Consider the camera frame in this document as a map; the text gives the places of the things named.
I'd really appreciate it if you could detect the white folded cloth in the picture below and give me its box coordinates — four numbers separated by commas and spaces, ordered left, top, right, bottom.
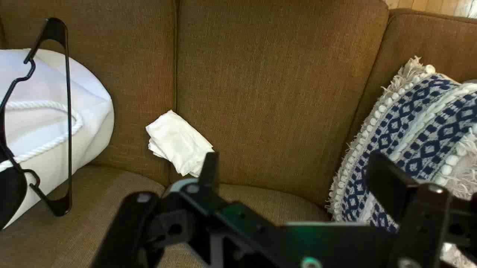
145, 109, 215, 179

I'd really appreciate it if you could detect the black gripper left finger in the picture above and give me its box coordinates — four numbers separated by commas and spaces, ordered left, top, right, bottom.
90, 150, 236, 268

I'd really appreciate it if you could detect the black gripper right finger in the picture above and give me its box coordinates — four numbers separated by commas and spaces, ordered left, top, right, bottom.
367, 150, 477, 268

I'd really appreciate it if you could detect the brown fabric couch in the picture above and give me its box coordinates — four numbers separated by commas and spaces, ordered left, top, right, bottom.
0, 0, 477, 268

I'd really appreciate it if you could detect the white and blue throw pillow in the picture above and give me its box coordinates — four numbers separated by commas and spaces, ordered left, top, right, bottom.
325, 55, 477, 268

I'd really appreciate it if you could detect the white laundry hamper black frame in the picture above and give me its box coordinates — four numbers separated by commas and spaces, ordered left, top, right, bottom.
0, 16, 117, 232

